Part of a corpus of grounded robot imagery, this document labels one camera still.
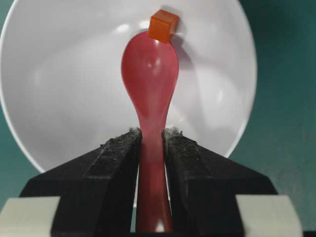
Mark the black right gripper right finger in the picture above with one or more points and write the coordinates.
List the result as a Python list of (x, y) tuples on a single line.
[(212, 196)]

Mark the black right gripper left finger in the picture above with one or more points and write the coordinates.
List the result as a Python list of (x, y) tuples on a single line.
[(89, 196)]

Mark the red plastic spoon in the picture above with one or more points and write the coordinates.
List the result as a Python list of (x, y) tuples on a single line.
[(149, 70)]

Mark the white bowl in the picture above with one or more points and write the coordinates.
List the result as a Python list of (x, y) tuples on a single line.
[(61, 89)]

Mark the red block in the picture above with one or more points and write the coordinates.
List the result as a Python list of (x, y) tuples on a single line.
[(163, 25)]

